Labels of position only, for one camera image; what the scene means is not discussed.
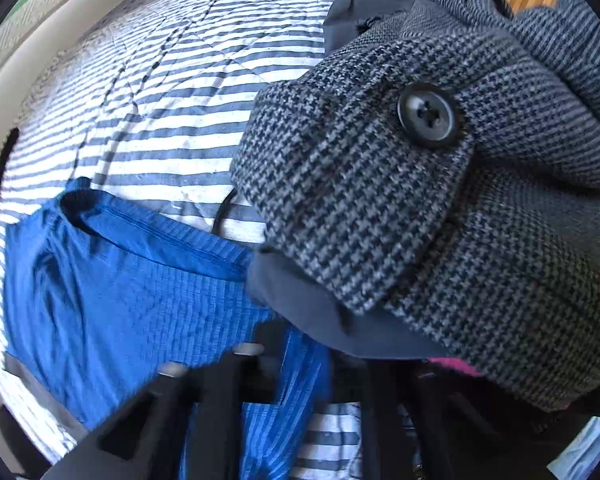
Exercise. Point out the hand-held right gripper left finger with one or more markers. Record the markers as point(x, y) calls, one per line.
point(220, 390)

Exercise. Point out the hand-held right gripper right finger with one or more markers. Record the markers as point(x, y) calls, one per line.
point(380, 410)

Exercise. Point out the grey houndstooth garment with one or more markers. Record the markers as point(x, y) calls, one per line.
point(410, 240)

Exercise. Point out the pink cloth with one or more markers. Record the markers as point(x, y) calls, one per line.
point(455, 364)

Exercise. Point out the blue ribbed garment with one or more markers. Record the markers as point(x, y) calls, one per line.
point(120, 300)

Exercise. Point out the blue white striped bedsheet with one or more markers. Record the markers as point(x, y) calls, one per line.
point(145, 95)

